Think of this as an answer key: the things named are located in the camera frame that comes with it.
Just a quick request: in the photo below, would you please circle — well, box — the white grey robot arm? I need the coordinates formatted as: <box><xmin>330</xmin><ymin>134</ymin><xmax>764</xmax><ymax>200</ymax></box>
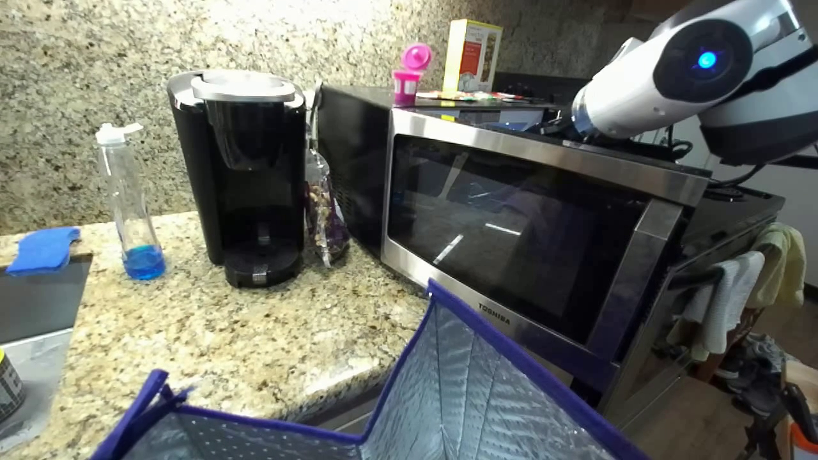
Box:
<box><xmin>569</xmin><ymin>0</ymin><xmax>818</xmax><ymax>167</ymax></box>

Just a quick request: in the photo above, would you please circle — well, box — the open microwave door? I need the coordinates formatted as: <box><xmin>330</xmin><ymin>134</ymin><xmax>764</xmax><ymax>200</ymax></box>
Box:
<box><xmin>382</xmin><ymin>111</ymin><xmax>709</xmax><ymax>391</ymax></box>

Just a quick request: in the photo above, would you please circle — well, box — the black stainless microwave oven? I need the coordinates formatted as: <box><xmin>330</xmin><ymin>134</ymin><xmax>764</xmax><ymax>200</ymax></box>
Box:
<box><xmin>316</xmin><ymin>87</ymin><xmax>782</xmax><ymax>407</ymax></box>

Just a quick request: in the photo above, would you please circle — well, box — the clear bottle blue liquid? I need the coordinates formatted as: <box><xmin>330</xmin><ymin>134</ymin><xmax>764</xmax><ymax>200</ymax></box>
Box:
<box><xmin>94</xmin><ymin>122</ymin><xmax>167</xmax><ymax>281</ymax></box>

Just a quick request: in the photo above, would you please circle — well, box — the blue insulated tote bag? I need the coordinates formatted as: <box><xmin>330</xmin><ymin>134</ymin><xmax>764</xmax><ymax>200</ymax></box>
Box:
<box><xmin>91</xmin><ymin>281</ymin><xmax>646</xmax><ymax>460</ymax></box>

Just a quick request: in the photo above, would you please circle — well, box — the pink reusable coffee pod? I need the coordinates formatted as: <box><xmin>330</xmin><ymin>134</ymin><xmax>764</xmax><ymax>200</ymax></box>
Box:
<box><xmin>392</xmin><ymin>44</ymin><xmax>433</xmax><ymax>108</ymax></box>

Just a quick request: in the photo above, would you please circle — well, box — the white green food box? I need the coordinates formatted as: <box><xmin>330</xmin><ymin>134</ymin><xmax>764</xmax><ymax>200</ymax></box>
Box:
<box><xmin>443</xmin><ymin>18</ymin><xmax>503</xmax><ymax>93</ymax></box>

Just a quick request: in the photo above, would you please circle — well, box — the black single-serve coffee maker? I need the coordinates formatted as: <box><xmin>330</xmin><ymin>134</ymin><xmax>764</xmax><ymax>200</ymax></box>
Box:
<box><xmin>167</xmin><ymin>69</ymin><xmax>307</xmax><ymax>289</ymax></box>

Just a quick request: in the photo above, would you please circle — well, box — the white hanging towel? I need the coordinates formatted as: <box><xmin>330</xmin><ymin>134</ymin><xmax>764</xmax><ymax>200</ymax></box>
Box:
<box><xmin>682</xmin><ymin>250</ymin><xmax>764</xmax><ymax>364</ymax></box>

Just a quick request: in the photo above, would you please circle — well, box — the blue sponge cloth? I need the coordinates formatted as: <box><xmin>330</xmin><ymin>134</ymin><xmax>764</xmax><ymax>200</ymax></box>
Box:
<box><xmin>6</xmin><ymin>225</ymin><xmax>80</xmax><ymax>276</ymax></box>

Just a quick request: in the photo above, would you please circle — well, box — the yellow hanging towel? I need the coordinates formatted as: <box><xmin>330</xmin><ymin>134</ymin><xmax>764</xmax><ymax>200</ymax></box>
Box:
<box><xmin>755</xmin><ymin>223</ymin><xmax>807</xmax><ymax>308</ymax></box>

